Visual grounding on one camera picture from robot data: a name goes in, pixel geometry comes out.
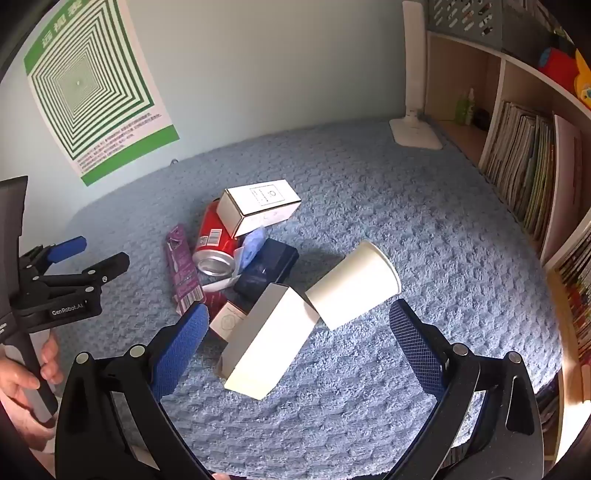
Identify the plain white carton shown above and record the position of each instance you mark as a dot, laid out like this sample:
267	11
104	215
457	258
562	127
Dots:
268	341

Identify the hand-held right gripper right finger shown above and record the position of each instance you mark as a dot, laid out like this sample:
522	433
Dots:
415	344

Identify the green bottle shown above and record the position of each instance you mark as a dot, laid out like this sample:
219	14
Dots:
465	110

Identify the wooden bookshelf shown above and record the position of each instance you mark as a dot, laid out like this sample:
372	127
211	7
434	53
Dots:
503	78

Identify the grey perforated storage basket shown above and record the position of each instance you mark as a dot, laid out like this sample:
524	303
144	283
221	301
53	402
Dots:
461	21

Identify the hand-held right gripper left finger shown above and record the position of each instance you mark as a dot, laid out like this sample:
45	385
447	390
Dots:
187	344

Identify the white desk lamp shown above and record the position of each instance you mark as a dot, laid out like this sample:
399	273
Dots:
413	134

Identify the dark blue box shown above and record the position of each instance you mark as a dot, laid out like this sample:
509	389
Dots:
272	263

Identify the blue fluffy blanket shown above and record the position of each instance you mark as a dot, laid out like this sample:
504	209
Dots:
369	207

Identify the red-trimmed white box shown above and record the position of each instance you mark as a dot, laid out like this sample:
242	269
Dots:
228	321

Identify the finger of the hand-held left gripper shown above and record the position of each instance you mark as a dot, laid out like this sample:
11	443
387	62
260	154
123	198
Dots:
67	247
101	272

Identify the white line-print box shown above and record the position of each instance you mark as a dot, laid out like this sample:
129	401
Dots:
263	203

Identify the dark grey storage basket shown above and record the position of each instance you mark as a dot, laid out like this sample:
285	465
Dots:
526	27

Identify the person's left hand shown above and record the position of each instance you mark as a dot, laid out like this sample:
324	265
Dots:
51	362

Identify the red soda can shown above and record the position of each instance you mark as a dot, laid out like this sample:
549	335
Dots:
212	240

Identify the green striped wall poster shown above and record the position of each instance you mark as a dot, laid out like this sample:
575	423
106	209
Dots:
92	83

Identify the white folder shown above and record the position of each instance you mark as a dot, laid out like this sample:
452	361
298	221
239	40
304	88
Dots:
565	184

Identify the stack of colourful books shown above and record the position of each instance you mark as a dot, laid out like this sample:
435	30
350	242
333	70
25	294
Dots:
579	300

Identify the purple packet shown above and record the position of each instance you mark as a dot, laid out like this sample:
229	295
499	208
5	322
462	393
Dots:
182	267

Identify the small dark object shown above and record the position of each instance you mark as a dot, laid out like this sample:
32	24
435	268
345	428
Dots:
483	120

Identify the red and yellow plush toy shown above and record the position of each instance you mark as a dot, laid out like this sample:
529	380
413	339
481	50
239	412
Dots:
561	64

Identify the white paper cup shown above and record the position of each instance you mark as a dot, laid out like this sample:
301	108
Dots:
355	281

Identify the blue plastic bag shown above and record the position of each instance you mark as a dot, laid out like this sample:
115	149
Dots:
251	244

